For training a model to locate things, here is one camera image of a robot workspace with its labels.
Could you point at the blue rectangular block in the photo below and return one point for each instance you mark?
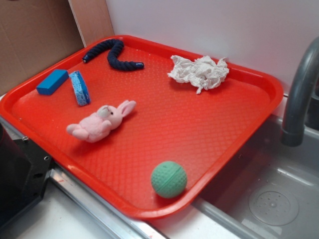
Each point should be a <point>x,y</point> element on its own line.
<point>52,82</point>

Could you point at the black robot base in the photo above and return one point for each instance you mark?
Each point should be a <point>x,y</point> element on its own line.
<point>24,170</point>

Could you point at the red plastic tray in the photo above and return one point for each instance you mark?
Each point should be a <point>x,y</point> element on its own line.
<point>171,122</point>

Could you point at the green textured ball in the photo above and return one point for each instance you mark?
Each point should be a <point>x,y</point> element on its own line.
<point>169,179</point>

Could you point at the crumpled white paper towel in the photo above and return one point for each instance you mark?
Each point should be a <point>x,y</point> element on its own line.
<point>202,73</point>

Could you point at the pink plush bunny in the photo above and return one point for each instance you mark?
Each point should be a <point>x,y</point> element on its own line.
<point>99,124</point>

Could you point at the blue sponge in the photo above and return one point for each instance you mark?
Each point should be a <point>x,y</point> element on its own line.
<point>80,89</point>

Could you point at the light wooden board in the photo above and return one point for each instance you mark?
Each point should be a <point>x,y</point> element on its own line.
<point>92,19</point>

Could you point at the grey sink basin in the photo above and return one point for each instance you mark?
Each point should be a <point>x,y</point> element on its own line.
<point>267,190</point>

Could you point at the grey faucet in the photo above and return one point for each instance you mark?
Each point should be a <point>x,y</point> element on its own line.
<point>302,107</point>

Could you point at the brown cardboard panel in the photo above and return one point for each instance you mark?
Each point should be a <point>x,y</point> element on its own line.
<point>34,35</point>

